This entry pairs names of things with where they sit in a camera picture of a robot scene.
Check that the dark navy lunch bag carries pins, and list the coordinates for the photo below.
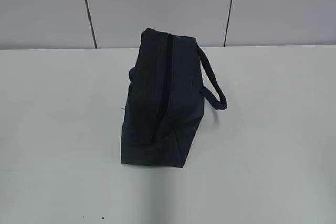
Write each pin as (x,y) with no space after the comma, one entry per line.
(170,83)

